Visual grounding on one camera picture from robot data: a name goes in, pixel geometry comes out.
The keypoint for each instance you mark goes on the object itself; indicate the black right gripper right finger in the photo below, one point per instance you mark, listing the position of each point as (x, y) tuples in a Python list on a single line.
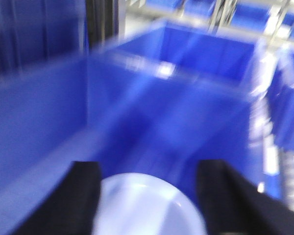
[(232, 205)]

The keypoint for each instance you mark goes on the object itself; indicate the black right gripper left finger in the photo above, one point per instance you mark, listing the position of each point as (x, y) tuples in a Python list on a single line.
[(71, 207)]

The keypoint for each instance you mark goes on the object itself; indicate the light blue round tray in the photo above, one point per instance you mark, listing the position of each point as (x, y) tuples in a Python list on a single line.
[(141, 204)]

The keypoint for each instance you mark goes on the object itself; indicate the blue bin at right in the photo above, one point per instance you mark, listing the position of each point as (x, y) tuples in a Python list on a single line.
[(281, 100)]

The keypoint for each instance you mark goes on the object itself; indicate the large blue open bin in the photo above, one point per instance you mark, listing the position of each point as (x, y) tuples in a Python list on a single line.
[(155, 103)]

